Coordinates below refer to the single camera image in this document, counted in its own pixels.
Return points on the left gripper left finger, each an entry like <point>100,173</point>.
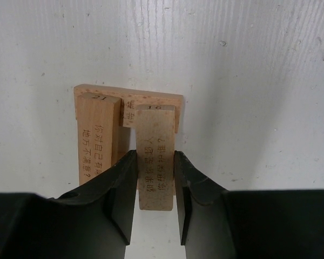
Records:
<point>93,220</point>

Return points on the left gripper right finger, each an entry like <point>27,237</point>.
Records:
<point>218,223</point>

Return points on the wood block three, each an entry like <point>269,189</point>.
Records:
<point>98,129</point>

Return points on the wood block two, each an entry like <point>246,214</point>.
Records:
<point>155,145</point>

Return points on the wood block four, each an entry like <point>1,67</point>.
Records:
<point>141,97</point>

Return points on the wood block five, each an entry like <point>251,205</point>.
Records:
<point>127,112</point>

